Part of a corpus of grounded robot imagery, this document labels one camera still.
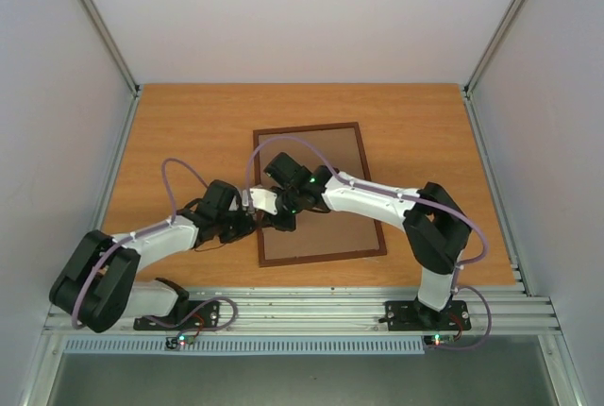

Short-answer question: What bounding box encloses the small circuit board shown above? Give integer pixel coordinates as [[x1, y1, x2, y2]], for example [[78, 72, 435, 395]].
[[424, 333, 461, 347], [164, 335, 196, 350]]

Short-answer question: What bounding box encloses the grey slotted cable duct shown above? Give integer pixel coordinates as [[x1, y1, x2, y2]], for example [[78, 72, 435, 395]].
[[63, 335, 425, 356]]

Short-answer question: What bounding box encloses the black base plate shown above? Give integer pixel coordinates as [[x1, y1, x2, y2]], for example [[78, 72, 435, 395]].
[[381, 300, 472, 331], [133, 300, 220, 331]]

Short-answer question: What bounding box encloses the right aluminium corner post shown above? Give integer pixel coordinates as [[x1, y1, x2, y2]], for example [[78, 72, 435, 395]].
[[461, 0, 554, 98]]

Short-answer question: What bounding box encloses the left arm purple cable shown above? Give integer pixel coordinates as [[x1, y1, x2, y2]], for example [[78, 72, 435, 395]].
[[70, 158, 237, 331]]

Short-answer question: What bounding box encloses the right small circuit board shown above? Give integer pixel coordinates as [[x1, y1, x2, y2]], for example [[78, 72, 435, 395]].
[[424, 333, 461, 347]]

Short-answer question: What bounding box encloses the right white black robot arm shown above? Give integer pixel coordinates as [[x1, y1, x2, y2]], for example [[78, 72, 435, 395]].
[[248, 152, 471, 328]]

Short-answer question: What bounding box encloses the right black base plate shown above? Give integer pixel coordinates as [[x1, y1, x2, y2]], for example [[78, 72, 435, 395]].
[[381, 300, 472, 331]]

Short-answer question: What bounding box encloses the aluminium rail front beam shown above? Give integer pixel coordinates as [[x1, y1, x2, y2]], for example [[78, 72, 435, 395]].
[[44, 286, 562, 334]]

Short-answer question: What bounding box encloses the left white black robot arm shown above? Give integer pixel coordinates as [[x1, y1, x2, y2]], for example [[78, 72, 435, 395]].
[[49, 180, 256, 333]]

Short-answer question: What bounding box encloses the left aluminium corner post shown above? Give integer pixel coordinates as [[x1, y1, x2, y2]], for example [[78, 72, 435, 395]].
[[51, 0, 142, 98]]

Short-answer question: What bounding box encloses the left small circuit board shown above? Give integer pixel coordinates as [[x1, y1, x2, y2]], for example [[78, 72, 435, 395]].
[[164, 335, 196, 350]]

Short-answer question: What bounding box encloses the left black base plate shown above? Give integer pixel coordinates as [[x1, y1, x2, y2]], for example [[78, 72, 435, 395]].
[[133, 300, 220, 331]]

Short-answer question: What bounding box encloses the brown wooden picture frame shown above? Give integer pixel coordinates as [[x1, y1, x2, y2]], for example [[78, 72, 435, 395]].
[[252, 122, 387, 267]]

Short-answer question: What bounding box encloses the aluminium corner post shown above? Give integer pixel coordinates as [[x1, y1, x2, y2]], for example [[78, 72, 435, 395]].
[[461, 0, 554, 98], [51, 0, 142, 98]]

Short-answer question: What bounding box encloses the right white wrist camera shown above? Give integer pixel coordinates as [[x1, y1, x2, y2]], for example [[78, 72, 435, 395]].
[[242, 187, 278, 215]]

